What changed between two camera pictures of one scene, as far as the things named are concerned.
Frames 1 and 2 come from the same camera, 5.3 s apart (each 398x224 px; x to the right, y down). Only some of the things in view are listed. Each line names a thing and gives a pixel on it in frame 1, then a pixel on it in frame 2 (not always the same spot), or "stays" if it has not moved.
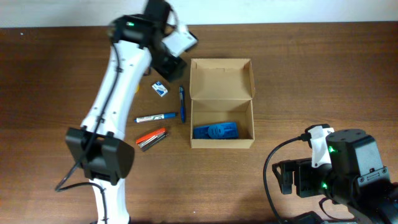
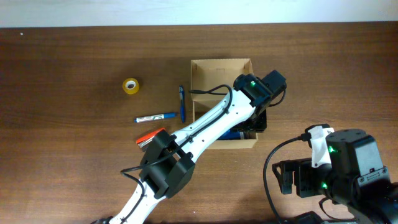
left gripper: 171,66 → 254,123
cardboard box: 222,91 stays
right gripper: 286,177 stays
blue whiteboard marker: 164,116 stays
